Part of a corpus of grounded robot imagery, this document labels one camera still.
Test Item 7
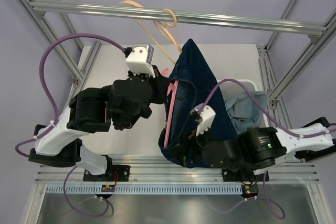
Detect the dark blue denim skirt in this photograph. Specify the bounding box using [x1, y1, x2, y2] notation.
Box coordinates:
[157, 38, 237, 168]

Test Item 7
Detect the beige plastic hanger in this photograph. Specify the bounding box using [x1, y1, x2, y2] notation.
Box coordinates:
[135, 8, 182, 65]

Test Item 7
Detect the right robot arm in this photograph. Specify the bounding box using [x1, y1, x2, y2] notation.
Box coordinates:
[178, 118, 335, 180]

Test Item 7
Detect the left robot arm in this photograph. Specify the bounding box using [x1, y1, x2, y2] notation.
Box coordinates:
[28, 66, 171, 181]

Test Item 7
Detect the white plastic basket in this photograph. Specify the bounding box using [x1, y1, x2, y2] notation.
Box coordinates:
[217, 79, 270, 130]

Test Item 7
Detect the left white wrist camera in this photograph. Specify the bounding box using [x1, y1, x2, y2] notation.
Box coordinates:
[125, 43, 155, 77]

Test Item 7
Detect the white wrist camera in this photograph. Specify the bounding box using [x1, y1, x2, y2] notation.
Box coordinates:
[190, 103, 216, 136]
[125, 43, 155, 77]

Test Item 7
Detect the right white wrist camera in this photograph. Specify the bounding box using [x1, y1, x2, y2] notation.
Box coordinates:
[190, 103, 216, 136]

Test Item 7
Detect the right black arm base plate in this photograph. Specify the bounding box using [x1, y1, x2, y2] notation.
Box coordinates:
[222, 168, 264, 183]

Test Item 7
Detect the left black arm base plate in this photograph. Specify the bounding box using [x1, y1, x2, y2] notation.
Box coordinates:
[83, 165, 131, 183]

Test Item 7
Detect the white slotted cable duct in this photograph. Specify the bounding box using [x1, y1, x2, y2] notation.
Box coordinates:
[46, 184, 243, 195]

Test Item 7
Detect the aluminium hanging rail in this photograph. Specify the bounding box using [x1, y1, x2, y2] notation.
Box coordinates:
[29, 0, 327, 36]

